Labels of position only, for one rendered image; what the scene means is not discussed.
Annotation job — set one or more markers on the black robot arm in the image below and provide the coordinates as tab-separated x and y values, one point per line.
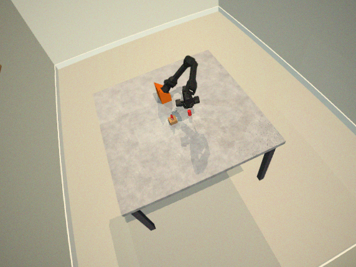
171	82

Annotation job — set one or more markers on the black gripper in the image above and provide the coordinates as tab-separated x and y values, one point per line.
181	103

